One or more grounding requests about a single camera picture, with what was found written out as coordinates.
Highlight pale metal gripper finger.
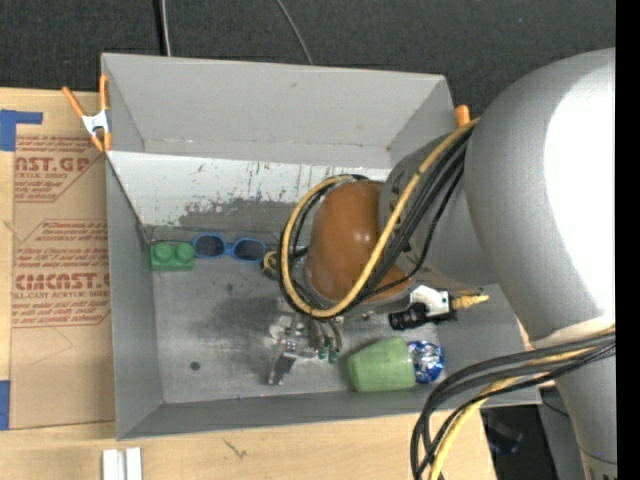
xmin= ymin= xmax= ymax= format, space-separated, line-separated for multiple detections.
xmin=268 ymin=316 xmax=300 ymax=342
xmin=266 ymin=340 xmax=302 ymax=386

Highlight blue and white crumpled ball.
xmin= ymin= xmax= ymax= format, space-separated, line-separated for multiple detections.
xmin=407 ymin=339 xmax=447 ymax=386

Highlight grey metal bin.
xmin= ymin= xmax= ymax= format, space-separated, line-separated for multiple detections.
xmin=99 ymin=52 xmax=544 ymax=442

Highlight brown cardboard board, red print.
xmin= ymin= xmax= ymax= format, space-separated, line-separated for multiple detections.
xmin=0 ymin=86 xmax=118 ymax=431

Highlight blue sunglasses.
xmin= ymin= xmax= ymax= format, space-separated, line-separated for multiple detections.
xmin=191 ymin=233 xmax=270 ymax=265

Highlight black cylinder on white bracket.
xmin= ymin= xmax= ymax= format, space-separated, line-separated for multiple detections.
xmin=388 ymin=283 xmax=491 ymax=332

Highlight green toy building block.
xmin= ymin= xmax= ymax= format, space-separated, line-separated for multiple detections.
xmin=150 ymin=241 xmax=197 ymax=272

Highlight green cup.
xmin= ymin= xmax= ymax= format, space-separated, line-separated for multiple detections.
xmin=345 ymin=336 xmax=418 ymax=394

